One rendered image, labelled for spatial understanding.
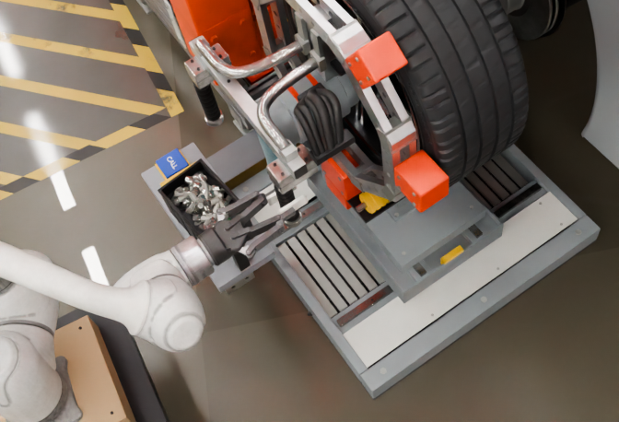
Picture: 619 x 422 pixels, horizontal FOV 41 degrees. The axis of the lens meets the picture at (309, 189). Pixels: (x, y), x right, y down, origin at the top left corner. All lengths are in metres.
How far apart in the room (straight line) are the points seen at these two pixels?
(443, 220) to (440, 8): 0.90
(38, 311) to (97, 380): 0.24
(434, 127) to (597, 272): 1.10
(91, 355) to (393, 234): 0.88
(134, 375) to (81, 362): 0.14
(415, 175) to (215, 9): 0.76
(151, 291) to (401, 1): 0.71
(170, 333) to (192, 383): 1.04
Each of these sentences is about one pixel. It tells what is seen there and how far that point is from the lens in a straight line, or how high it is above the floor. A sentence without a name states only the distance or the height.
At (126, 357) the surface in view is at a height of 0.30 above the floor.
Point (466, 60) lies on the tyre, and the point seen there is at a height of 1.06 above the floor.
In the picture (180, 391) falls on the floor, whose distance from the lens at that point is 2.53.
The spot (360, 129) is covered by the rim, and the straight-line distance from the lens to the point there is 2.09.
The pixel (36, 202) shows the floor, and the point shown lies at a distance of 2.98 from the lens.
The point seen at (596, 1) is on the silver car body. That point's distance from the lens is 1.65.
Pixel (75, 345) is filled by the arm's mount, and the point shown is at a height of 0.39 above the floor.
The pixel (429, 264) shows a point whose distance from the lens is 2.41.
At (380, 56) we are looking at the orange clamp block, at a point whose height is 1.15.
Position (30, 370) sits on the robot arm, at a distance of 1.99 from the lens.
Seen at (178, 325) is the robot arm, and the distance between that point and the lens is 1.50.
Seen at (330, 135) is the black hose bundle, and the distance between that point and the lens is 1.61.
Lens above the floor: 2.32
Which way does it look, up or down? 59 degrees down
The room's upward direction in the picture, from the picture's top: 14 degrees counter-clockwise
